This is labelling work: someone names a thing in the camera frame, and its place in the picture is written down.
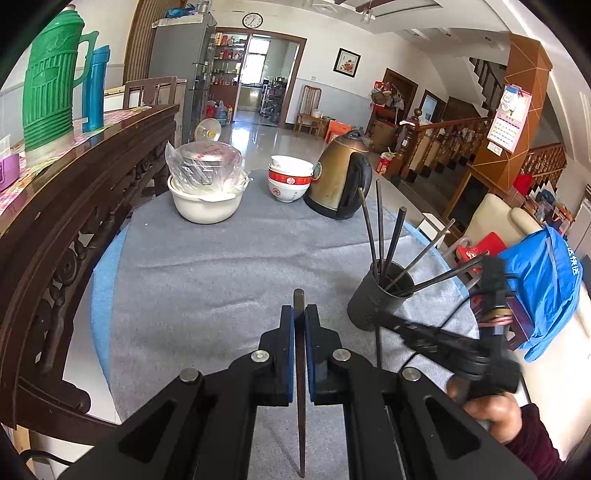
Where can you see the framed wall picture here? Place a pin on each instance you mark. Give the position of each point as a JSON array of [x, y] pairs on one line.
[[347, 62]]

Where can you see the red child chair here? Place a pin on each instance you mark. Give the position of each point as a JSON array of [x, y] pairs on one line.
[[480, 247]]

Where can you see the white chest freezer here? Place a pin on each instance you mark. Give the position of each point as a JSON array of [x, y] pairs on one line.
[[113, 97]]

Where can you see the blue jacket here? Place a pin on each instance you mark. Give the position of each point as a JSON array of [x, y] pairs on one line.
[[540, 286]]

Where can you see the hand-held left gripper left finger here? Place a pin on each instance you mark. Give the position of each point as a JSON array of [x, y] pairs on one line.
[[291, 360]]

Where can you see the brown wooden chair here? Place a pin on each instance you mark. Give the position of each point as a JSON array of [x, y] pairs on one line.
[[150, 81]]

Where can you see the bundle of dark chopsticks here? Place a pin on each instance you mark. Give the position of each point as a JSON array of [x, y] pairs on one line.
[[379, 230]]

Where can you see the dark wooden chair purple seat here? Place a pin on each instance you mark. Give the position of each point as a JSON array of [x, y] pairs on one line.
[[519, 323]]

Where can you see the orange wooden pillar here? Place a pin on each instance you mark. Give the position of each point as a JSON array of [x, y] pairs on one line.
[[526, 60]]

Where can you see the brass electric kettle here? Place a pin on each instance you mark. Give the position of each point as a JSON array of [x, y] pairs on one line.
[[334, 180]]

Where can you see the purple plastic cup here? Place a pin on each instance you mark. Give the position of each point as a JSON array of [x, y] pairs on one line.
[[9, 173]]

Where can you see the long dark chopstick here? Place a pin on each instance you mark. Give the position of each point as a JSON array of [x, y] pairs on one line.
[[300, 438]]

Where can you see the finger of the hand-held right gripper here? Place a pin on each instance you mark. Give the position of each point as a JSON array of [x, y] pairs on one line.
[[415, 326], [452, 357]]

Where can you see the round wall clock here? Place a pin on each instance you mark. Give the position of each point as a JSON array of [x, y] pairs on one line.
[[252, 20]]

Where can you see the wall calendar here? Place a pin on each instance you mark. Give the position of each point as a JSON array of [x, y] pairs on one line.
[[508, 120]]

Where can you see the light wooden chair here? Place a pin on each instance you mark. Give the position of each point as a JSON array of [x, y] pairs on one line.
[[309, 94]]

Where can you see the blue plastic bag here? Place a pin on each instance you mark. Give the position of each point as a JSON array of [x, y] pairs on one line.
[[180, 12]]

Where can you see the person's right hand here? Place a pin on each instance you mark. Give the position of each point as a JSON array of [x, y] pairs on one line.
[[494, 413]]

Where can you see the brown wooden door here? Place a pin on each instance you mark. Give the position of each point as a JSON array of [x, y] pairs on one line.
[[401, 78]]

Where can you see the hanging woven basket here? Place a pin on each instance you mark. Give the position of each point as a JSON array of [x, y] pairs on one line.
[[385, 98]]

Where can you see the grey refrigerator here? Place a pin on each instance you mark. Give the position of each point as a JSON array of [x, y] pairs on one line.
[[178, 55]]

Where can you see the shelf with bottles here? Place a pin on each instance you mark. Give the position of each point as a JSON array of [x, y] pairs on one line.
[[226, 53]]

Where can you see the small white stool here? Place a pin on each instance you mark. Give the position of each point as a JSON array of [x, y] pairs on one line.
[[431, 226]]

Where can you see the red checkered table cover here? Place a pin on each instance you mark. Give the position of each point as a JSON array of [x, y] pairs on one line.
[[18, 203]]

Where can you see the plain white bowl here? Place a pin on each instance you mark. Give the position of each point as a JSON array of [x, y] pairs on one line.
[[291, 164]]

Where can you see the brown slatted door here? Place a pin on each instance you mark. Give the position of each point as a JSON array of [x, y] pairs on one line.
[[147, 37]]

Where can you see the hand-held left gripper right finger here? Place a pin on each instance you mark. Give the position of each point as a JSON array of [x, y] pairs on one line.
[[309, 364]]

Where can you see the white plastic basin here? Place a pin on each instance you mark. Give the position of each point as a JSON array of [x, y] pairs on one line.
[[203, 207]]

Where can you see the wooden doorway frame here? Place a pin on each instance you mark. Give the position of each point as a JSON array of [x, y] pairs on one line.
[[277, 36]]

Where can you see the blue water jug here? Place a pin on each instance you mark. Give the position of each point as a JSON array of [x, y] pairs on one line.
[[222, 114]]

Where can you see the person's right forearm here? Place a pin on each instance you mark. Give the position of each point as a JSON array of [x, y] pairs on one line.
[[535, 443]]

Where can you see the wooden stair railing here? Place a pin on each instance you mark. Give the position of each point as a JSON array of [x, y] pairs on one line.
[[414, 147]]

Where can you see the dark metal chopstick holder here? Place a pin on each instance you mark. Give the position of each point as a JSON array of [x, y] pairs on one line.
[[364, 304]]

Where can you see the blue thermos flask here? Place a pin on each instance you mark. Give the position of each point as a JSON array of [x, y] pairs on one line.
[[96, 92]]

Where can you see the white bowl red band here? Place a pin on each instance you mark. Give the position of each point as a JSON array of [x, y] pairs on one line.
[[288, 189]]

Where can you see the cream sofa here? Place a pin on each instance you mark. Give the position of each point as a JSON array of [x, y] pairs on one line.
[[489, 212]]

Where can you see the dark carved wooden sideboard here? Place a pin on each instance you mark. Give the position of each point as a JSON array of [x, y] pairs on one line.
[[69, 221]]

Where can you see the orange cardboard box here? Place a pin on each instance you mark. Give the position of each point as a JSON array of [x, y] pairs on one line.
[[339, 131]]

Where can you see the green thermos jug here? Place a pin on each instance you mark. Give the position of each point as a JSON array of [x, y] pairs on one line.
[[48, 92]]

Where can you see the light blue table cover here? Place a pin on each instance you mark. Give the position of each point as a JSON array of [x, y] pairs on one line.
[[104, 300]]

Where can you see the red carton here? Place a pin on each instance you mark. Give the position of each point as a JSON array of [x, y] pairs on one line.
[[385, 164]]

